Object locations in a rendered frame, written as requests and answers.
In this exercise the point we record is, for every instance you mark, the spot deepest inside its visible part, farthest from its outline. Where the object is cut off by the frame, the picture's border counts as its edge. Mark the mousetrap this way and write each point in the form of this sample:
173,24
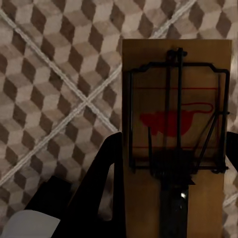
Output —
175,98

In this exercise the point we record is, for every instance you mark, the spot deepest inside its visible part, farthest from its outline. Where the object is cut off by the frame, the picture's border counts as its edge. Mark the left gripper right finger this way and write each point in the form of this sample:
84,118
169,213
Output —
232,149

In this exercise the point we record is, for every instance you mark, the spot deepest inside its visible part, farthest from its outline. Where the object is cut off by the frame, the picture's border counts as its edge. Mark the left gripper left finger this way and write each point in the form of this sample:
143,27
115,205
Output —
79,219

